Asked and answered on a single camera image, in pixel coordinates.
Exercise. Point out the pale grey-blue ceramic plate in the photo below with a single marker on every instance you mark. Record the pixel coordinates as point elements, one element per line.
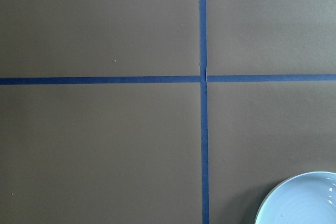
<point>302,203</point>

